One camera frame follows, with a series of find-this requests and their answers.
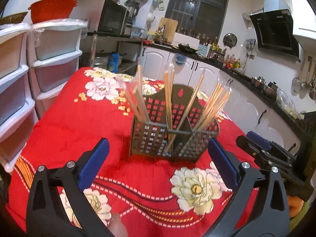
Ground green perforated utensil holder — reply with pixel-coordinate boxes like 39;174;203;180
128;83;220;162

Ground red floral tablecloth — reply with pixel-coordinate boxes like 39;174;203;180
7;68;232;236

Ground wooden cutting board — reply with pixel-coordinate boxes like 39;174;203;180
158;18;178;44

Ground white plastic drawer unit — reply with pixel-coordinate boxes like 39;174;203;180
27;19;88;118

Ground hanging dark pot lid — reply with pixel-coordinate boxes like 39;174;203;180
223;33;238;49

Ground electric kettle blender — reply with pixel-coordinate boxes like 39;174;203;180
124;0;140;18

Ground chopsticks in holder right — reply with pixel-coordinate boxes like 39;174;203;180
164;72;232;154

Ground person's right hand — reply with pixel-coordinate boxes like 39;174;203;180
288;196;304;218

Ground blue detergent bottle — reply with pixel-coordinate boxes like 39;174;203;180
107;53;119;73

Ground person's left hand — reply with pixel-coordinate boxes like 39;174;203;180
108;213;128;237

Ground metal shelf rack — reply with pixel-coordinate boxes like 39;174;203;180
79;33;144;76

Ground chopsticks in holder left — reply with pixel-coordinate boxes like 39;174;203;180
118;64;150;122

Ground black range hood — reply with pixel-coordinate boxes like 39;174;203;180
250;9;300;62

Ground chopsticks in holder centre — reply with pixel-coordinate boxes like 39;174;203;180
162;63;176;141

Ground steel pot on counter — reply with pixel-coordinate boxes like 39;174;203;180
251;76;266;90

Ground black wok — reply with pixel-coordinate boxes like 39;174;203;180
178;44;198;54

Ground dark kitchen window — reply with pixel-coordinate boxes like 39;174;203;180
165;0;229;40

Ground chopsticks in holder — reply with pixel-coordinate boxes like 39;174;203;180
118;64;150;122
164;72;232;154
162;63;176;141

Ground red plastic basin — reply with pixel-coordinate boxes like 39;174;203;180
28;0;77;24

